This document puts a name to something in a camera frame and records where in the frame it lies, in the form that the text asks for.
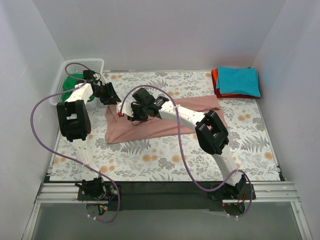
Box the pink t shirt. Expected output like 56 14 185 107
105 95 228 144

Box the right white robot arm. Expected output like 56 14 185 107
117 85 247 199

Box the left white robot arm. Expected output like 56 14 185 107
56 70 121 200

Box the green t shirt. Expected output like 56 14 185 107
61 73 84 102

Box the white plastic basket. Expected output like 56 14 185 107
48 58 105 110

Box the orange folded t shirt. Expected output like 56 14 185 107
211 68 241 97

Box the blue folded t shirt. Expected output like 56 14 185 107
217 66 261 98

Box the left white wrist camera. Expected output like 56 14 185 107
99 74 108 86

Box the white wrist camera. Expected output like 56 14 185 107
99 74 108 86
116 102 134 118

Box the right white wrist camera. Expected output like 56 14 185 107
116 102 134 118

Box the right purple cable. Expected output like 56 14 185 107
119 85 253 219

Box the purple cable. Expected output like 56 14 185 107
30 62 121 224
119 85 253 219

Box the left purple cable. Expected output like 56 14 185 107
30 62 121 224

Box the aluminium rail frame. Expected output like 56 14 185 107
23 181 312 240

